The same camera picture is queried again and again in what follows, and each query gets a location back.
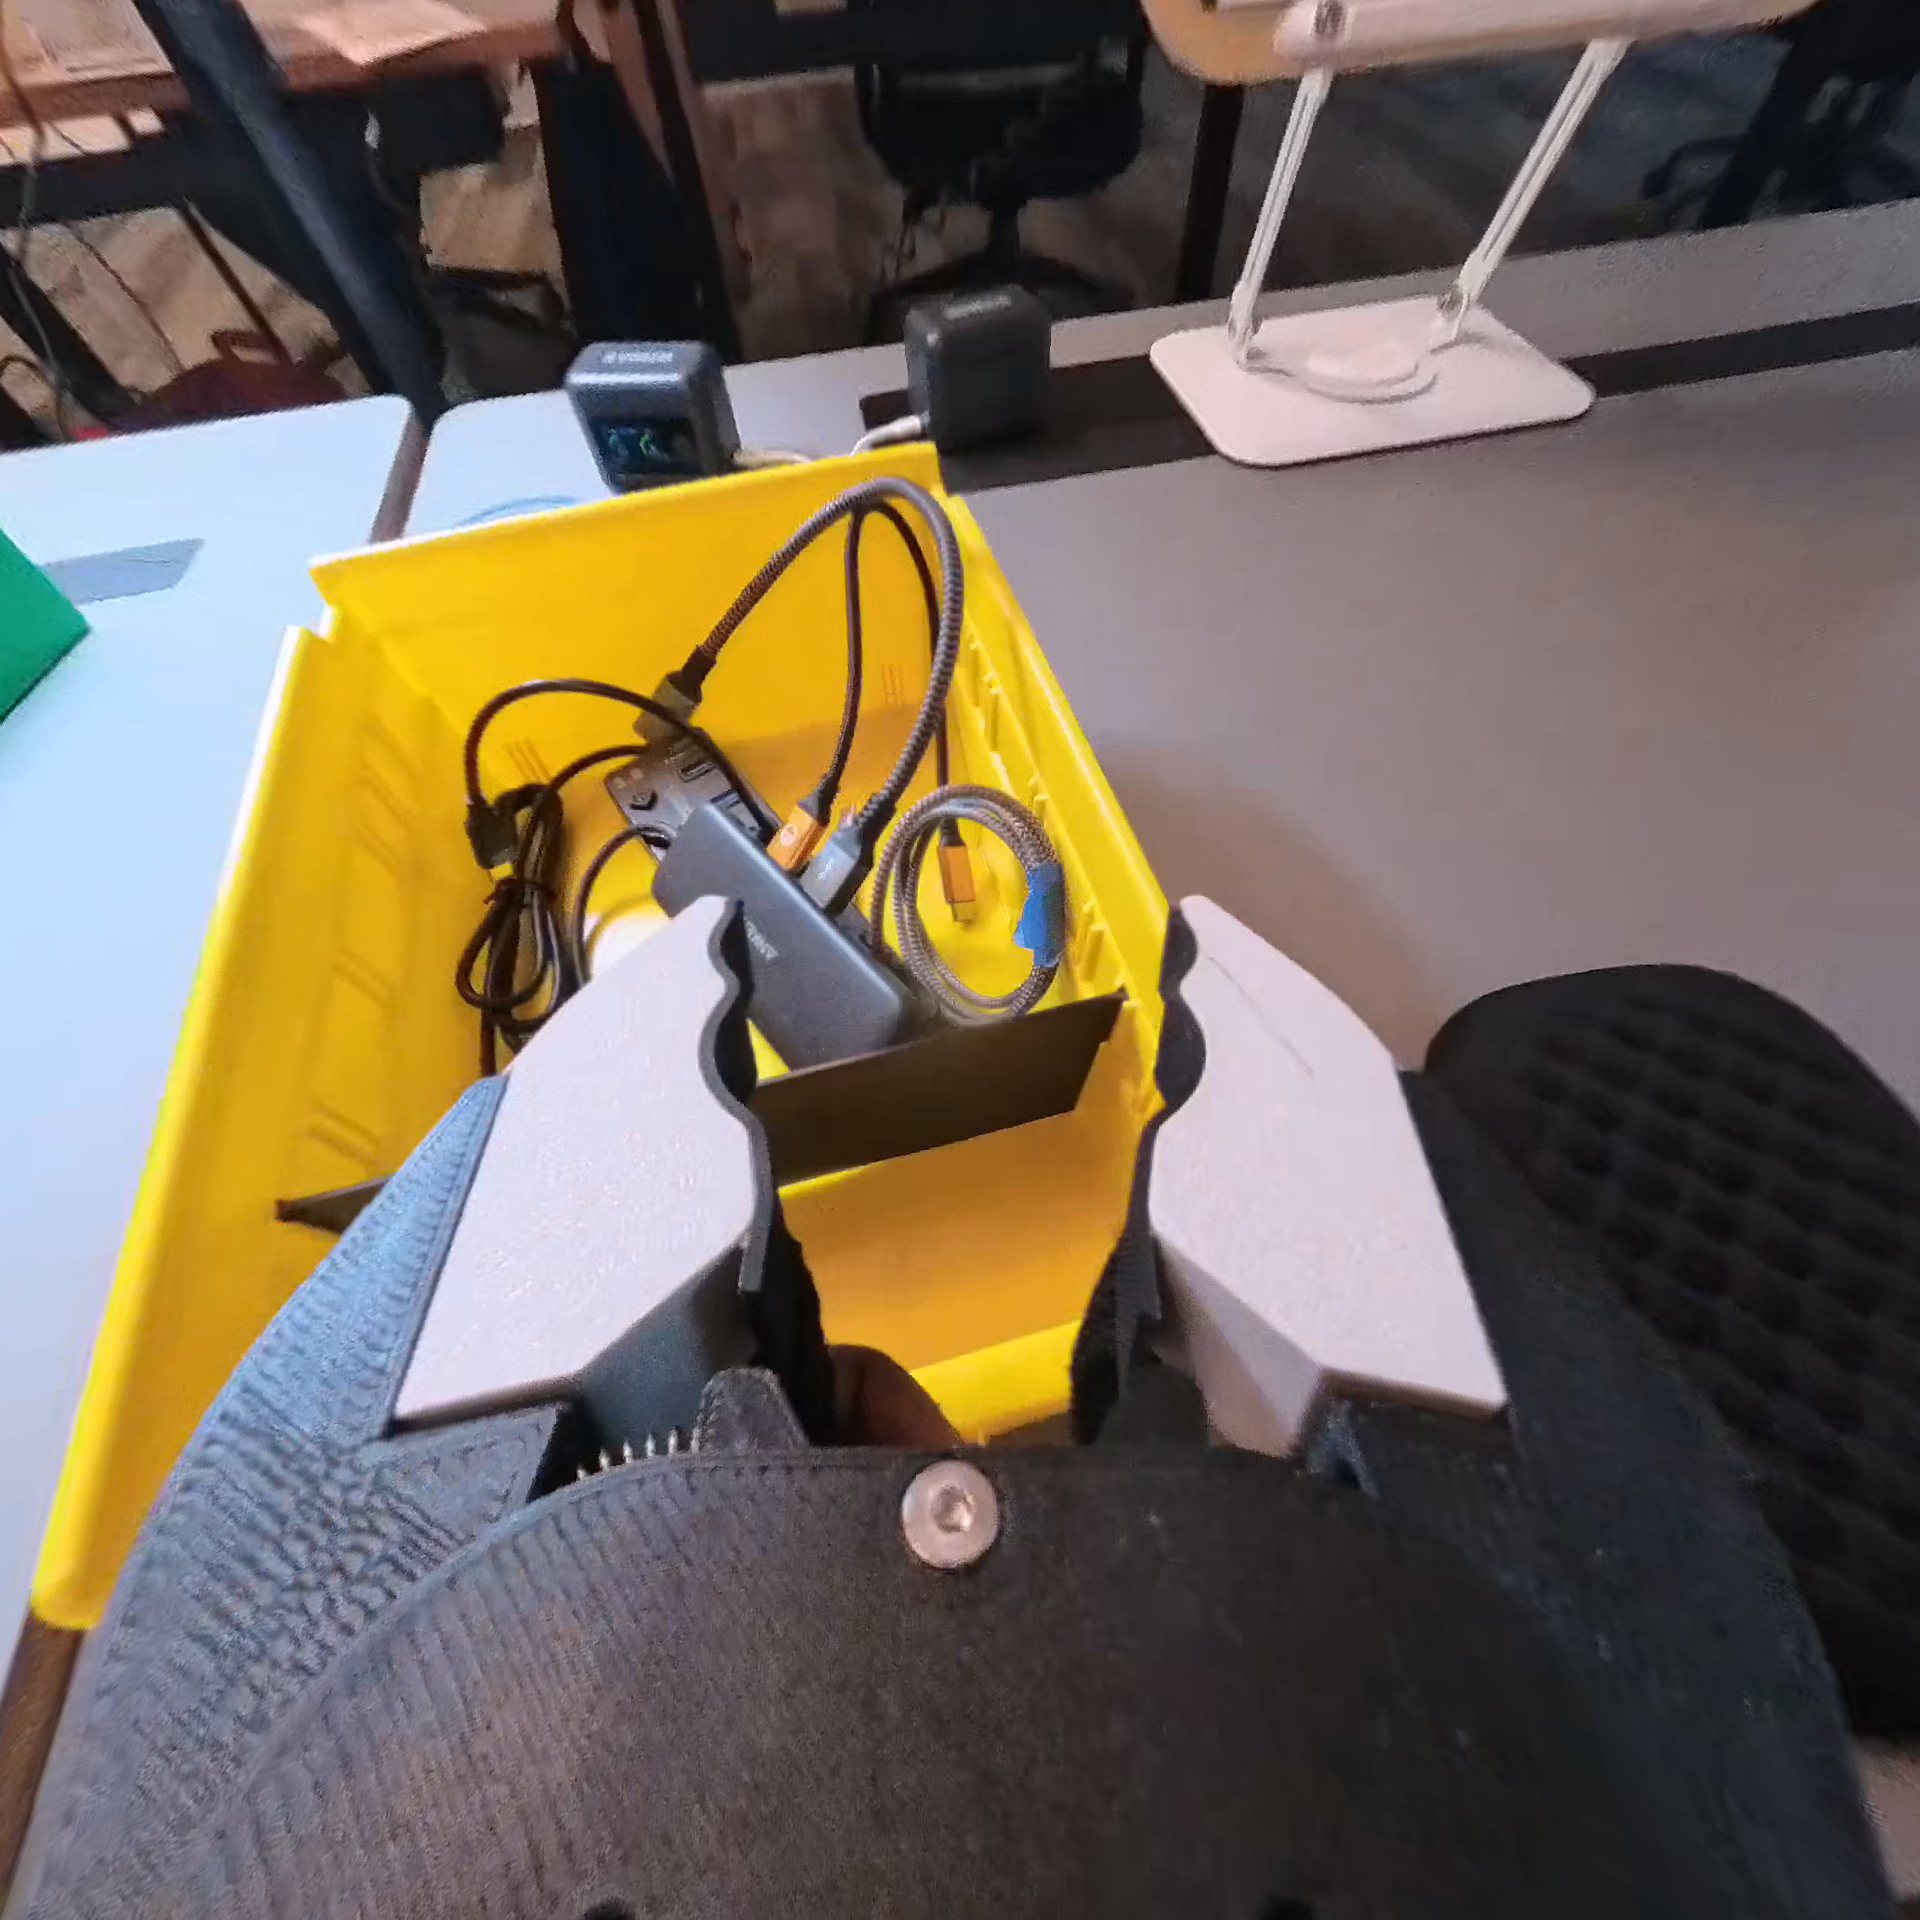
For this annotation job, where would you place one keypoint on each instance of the grey USB hub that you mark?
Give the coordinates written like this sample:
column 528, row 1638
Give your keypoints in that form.
column 817, row 990

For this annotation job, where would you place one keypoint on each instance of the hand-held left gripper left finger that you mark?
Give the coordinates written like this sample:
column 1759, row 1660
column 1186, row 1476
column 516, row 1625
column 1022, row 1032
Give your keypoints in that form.
column 603, row 1198

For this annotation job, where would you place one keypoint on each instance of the black bin divider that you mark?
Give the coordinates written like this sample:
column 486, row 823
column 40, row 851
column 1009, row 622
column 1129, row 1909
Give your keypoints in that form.
column 927, row 1096

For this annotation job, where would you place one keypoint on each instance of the black charger block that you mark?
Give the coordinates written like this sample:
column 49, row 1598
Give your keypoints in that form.
column 974, row 365

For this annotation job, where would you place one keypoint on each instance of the black office chair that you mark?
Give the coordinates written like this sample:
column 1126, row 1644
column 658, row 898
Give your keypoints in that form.
column 990, row 139

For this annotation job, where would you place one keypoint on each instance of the black charger with screen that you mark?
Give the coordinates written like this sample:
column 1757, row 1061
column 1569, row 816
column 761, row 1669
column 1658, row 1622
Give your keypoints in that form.
column 646, row 415

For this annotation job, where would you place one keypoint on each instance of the yellow plastic bin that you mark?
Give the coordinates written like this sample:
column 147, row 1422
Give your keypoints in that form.
column 451, row 603

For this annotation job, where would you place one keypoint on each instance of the black mesh wrist rest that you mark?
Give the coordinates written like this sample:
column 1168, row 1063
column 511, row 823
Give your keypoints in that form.
column 1693, row 1168

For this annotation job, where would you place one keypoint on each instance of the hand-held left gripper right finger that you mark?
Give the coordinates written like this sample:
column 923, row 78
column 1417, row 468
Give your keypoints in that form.
column 1305, row 1198

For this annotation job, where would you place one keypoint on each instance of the green plastic bin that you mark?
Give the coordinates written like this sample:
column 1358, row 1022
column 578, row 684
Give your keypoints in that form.
column 27, row 630

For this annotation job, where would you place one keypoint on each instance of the wooden top desk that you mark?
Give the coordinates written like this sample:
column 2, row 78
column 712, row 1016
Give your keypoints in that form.
column 379, row 43

